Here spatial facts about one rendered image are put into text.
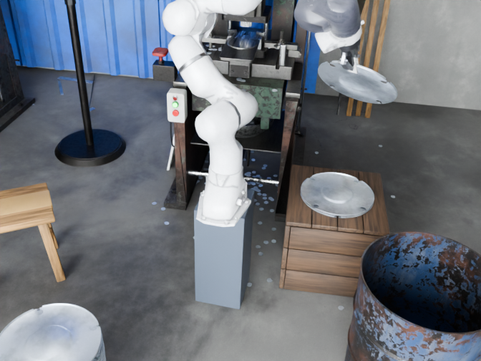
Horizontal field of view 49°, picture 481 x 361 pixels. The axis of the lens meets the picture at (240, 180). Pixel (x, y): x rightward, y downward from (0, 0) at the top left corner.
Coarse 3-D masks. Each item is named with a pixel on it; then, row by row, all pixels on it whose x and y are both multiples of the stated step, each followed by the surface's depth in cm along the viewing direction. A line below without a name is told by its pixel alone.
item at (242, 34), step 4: (236, 32) 239; (240, 32) 240; (244, 32) 240; (248, 32) 240; (252, 32) 240; (228, 36) 235; (232, 36) 235; (236, 36) 236; (240, 36) 236; (244, 36) 236; (248, 36) 236; (252, 36) 236; (256, 36) 236; (260, 36) 237; (260, 40) 233; (260, 44) 235; (260, 48) 235
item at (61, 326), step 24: (24, 312) 158; (48, 312) 159; (72, 312) 159; (0, 336) 151; (24, 336) 151; (48, 336) 151; (72, 336) 152; (96, 336) 152; (24, 360) 145; (48, 360) 145; (72, 360) 145
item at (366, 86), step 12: (324, 72) 189; (336, 72) 185; (348, 72) 181; (360, 72) 177; (372, 72) 173; (336, 84) 194; (348, 84) 192; (360, 84) 187; (372, 84) 181; (384, 84) 177; (348, 96) 201; (360, 96) 196; (372, 96) 191; (384, 96) 187; (396, 96) 183
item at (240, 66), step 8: (232, 40) 229; (240, 40) 230; (248, 40) 230; (256, 40) 232; (224, 48) 223; (232, 48) 223; (240, 48) 222; (248, 48) 223; (256, 48) 224; (224, 56) 215; (232, 56) 216; (240, 56) 216; (248, 56) 216; (232, 64) 228; (240, 64) 227; (248, 64) 227; (232, 72) 229; (240, 72) 229; (248, 72) 228
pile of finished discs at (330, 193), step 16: (320, 176) 221; (336, 176) 222; (352, 176) 221; (304, 192) 211; (320, 192) 212; (336, 192) 211; (352, 192) 212; (368, 192) 213; (320, 208) 203; (336, 208) 203; (352, 208) 204; (368, 208) 204
